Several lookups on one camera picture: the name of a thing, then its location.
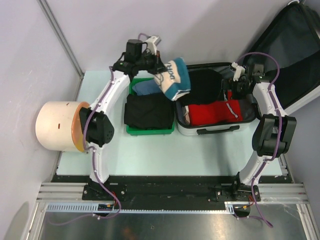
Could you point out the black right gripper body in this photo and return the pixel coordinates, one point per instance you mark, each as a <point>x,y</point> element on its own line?
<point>239,90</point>

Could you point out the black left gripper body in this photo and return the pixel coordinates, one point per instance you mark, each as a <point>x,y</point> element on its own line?
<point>149,63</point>

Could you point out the blue cloth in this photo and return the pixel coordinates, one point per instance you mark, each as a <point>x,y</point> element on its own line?
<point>147,87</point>

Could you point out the cream and teal towel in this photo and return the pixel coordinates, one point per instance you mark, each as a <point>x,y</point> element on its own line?
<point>175,81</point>

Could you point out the space astronaut print suitcase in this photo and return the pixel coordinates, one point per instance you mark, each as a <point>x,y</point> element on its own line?
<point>287,54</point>

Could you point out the black garment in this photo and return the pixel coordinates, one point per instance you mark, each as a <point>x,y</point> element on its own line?
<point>149,112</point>
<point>206,85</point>

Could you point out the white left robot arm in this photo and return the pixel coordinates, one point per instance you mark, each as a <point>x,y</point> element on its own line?
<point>96,126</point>

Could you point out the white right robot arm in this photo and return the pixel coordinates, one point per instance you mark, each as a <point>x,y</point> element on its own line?
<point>275,130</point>

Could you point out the red folded garment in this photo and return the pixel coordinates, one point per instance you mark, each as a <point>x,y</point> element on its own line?
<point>215,113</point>

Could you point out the tan cardboard piece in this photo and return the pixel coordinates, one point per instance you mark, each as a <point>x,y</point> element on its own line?
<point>186,115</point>

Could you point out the green plastic bin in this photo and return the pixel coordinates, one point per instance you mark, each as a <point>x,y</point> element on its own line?
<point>140,132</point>

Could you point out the beige cylindrical drum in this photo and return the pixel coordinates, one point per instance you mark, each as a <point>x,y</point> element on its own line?
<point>58,126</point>

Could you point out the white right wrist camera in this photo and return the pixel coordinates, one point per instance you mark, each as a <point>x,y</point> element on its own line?
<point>238,71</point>

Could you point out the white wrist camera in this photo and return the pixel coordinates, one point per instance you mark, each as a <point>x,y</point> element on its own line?
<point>152,43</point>
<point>238,71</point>

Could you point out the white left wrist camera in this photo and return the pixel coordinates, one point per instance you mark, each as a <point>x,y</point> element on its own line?
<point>152,43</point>

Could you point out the aluminium frame post left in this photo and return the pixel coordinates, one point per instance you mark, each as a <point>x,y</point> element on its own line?
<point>53,22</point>

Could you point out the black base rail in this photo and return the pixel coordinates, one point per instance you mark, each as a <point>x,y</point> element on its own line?
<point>173,192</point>

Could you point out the grey slotted cable duct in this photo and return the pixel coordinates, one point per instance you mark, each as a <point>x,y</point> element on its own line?
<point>227,207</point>

